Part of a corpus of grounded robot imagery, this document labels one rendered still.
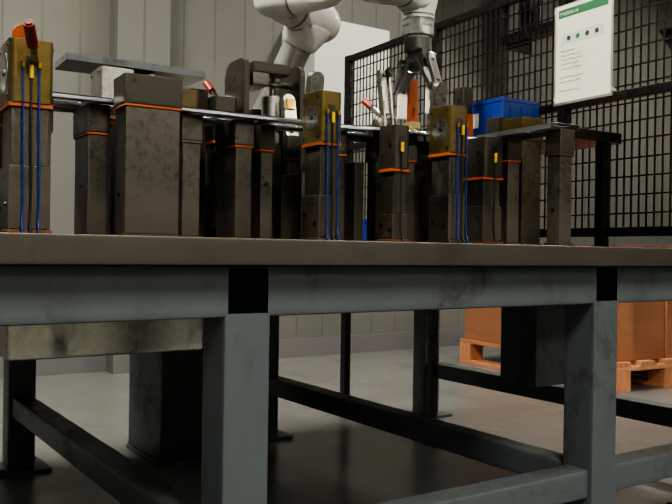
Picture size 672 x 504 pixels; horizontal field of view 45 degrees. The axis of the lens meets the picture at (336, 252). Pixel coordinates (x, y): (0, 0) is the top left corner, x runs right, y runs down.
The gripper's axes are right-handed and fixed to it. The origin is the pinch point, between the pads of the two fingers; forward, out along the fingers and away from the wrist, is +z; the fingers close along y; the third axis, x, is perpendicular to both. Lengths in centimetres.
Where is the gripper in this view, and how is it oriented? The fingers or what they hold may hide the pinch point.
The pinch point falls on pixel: (415, 111)
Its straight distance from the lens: 226.1
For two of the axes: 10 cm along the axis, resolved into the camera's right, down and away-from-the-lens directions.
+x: 8.5, 0.1, 5.2
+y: 5.2, 0.3, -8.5
